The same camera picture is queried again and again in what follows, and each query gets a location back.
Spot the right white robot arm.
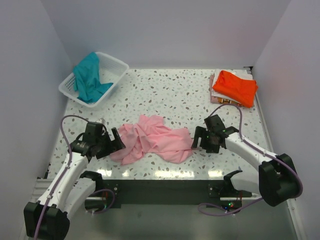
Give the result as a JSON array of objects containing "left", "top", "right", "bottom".
[{"left": 191, "top": 114, "right": 303, "bottom": 207}]

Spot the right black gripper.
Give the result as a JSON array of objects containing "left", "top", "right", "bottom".
[{"left": 191, "top": 126, "right": 220, "bottom": 154}]

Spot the teal t-shirt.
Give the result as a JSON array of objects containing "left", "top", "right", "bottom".
[{"left": 73, "top": 52, "right": 113, "bottom": 104}]

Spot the pink t-shirt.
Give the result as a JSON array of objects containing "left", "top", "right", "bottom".
[{"left": 110, "top": 115, "right": 193, "bottom": 165}]

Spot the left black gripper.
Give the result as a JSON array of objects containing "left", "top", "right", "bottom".
[{"left": 95, "top": 127, "right": 125, "bottom": 159}]

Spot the folded light pink garment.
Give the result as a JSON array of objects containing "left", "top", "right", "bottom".
[{"left": 208, "top": 73, "right": 220, "bottom": 104}]

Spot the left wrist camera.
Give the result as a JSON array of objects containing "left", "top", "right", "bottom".
[{"left": 97, "top": 118, "right": 106, "bottom": 124}]

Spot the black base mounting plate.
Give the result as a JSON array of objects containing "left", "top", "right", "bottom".
[{"left": 83, "top": 178, "right": 253, "bottom": 211}]

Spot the aluminium frame rail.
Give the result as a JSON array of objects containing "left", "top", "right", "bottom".
[{"left": 31, "top": 162, "right": 53, "bottom": 203}]

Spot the folded white t-shirt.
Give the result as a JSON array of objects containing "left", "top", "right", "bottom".
[{"left": 209, "top": 69, "right": 253, "bottom": 104}]

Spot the folded orange t-shirt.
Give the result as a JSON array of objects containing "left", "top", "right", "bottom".
[{"left": 212, "top": 70, "right": 258, "bottom": 108}]

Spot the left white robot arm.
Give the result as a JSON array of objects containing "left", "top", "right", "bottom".
[{"left": 23, "top": 122, "right": 125, "bottom": 240}]

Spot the folded patterned orange garment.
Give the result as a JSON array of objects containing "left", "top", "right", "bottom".
[{"left": 218, "top": 97, "right": 243, "bottom": 107}]

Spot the white plastic basket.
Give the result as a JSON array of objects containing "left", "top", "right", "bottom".
[{"left": 58, "top": 52, "right": 129, "bottom": 108}]

